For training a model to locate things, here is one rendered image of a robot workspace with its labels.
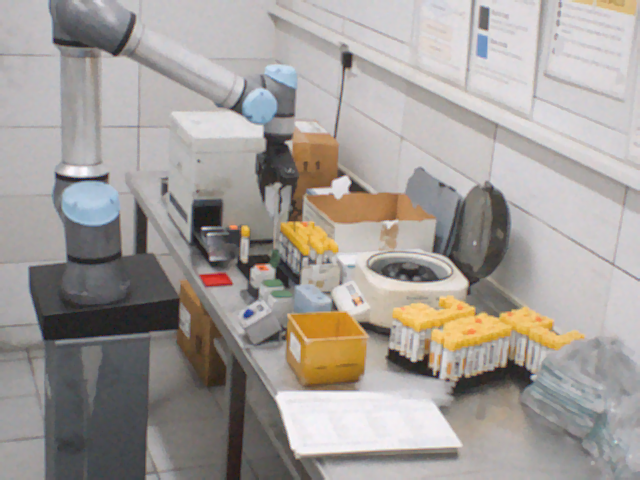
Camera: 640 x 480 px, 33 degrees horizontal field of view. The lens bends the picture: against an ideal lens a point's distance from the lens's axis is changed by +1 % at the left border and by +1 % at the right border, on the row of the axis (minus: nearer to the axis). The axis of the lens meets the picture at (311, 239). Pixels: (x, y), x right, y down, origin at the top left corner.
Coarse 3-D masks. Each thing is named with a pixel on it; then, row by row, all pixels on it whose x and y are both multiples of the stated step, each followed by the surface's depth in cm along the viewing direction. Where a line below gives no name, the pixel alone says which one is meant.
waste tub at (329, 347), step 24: (336, 312) 225; (288, 336) 222; (312, 336) 225; (336, 336) 227; (360, 336) 214; (288, 360) 222; (312, 360) 212; (336, 360) 214; (360, 360) 215; (312, 384) 214
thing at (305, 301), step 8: (296, 288) 237; (304, 288) 236; (312, 288) 236; (296, 296) 237; (304, 296) 233; (312, 296) 232; (320, 296) 232; (296, 304) 237; (304, 304) 234; (312, 304) 230; (320, 304) 229; (328, 304) 230; (296, 312) 238; (304, 312) 234; (312, 312) 230; (320, 312) 230
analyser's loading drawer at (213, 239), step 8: (200, 232) 285; (208, 232) 279; (216, 232) 280; (200, 240) 279; (208, 240) 275; (216, 240) 276; (224, 240) 276; (208, 248) 273; (216, 248) 270; (224, 248) 271; (232, 248) 272; (216, 256) 271; (224, 256) 272; (232, 256) 272
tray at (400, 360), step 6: (390, 354) 227; (396, 354) 226; (390, 360) 227; (396, 360) 226; (402, 360) 225; (408, 360) 223; (420, 360) 223; (426, 360) 224; (402, 366) 225; (408, 366) 224; (414, 366) 222; (420, 366) 223; (414, 372) 223; (420, 372) 223
